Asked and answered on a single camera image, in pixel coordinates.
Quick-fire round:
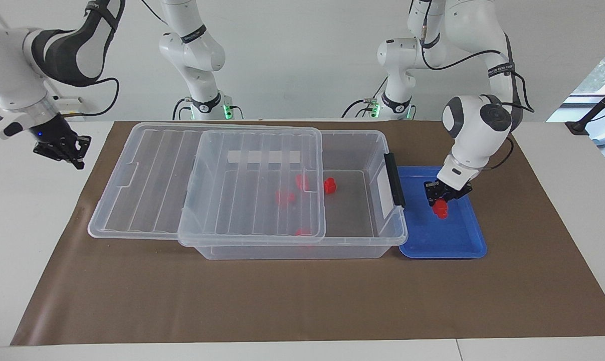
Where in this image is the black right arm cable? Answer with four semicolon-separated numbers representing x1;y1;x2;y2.
57;77;120;117

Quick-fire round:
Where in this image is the black stand with pole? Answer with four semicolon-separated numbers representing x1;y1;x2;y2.
565;80;605;135

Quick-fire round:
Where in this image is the black box latch handle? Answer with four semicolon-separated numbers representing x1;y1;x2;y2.
384;153;406;207

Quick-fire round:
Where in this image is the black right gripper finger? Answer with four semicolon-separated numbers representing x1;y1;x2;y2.
67;136;91;170
33;145;67;161

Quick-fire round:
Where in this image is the brown table mat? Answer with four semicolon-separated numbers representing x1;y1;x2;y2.
10;120;605;346

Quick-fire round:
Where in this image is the blue plastic tray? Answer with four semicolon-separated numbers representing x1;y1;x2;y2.
393;166;487;259

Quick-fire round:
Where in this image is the clear plastic storage box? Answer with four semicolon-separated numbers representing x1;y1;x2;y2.
178;129;409;260

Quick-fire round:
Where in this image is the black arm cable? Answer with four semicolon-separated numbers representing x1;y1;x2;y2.
57;77;120;117
420;20;536;171

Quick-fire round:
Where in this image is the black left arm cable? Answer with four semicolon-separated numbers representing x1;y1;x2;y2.
420;20;536;171

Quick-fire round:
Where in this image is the white wall socket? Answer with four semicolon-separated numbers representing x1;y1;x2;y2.
52;96;85;117

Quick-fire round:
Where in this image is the black base cable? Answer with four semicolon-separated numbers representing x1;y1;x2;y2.
172;98;192;121
342;75;389;118

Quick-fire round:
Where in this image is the clear ribbed plastic lid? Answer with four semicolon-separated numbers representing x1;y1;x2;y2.
88;122;327;245

